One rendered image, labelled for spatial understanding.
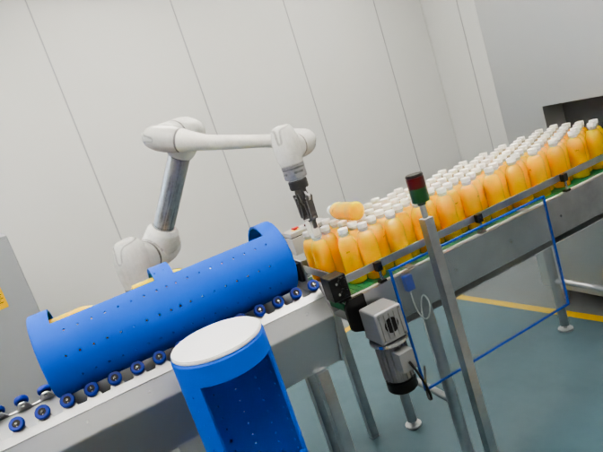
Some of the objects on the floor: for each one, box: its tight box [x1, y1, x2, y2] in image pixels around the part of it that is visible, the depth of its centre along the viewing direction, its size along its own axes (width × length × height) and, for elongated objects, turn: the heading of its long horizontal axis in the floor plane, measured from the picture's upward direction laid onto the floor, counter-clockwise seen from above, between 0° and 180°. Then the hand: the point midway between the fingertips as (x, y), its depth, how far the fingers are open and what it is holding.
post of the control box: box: [332, 307, 380, 439], centre depth 253 cm, size 4×4×100 cm
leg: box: [305, 375, 341, 452], centre depth 226 cm, size 6×6×63 cm
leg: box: [314, 369, 356, 452], centre depth 214 cm, size 6×6×63 cm
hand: (312, 228), depth 212 cm, fingers closed on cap, 4 cm apart
